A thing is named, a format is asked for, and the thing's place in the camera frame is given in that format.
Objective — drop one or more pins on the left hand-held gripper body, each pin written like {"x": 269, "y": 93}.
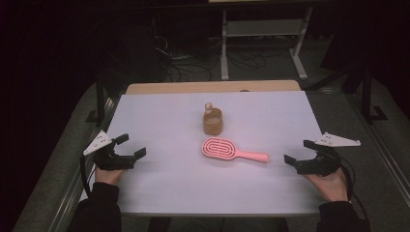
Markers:
{"x": 112, "y": 160}

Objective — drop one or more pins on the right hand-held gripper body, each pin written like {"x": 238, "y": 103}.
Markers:
{"x": 320, "y": 162}

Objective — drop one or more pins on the pink hairbrush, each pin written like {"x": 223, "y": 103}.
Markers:
{"x": 219, "y": 149}

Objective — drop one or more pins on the person's left hand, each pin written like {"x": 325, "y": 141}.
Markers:
{"x": 109, "y": 176}

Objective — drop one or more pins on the person's right hand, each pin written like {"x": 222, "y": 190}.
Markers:
{"x": 332, "y": 187}

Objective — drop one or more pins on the white table sheet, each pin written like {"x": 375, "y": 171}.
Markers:
{"x": 167, "y": 183}

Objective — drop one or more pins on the black metal stand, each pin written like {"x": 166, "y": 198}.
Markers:
{"x": 100, "y": 96}
{"x": 366, "y": 96}

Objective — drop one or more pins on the wooden table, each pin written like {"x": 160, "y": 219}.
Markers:
{"x": 180, "y": 87}

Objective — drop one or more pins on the white metal desk frame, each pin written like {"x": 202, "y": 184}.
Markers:
{"x": 264, "y": 28}

